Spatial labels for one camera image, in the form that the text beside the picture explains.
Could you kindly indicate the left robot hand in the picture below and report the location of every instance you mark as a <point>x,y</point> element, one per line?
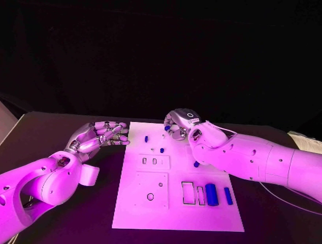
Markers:
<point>95,133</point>

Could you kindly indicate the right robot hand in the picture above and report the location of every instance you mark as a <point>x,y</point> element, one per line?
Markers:
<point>182,116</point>

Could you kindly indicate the blue peg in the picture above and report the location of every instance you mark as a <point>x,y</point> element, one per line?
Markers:
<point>145,138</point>
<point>195,164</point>
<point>161,150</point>
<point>167,128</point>

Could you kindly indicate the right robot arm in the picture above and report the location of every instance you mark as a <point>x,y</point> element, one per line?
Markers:
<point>259,158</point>

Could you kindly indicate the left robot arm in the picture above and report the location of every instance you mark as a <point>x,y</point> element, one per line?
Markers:
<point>34,183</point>

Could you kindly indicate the white task board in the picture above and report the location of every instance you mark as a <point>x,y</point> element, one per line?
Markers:
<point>177,217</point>

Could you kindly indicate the large blue cylinder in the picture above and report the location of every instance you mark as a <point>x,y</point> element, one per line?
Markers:
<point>211,194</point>

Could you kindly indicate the thin long blue cylinder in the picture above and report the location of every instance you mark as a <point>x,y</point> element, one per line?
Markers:
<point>227,196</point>

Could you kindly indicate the white fabric bundle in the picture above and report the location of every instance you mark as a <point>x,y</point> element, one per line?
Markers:
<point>309,143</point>

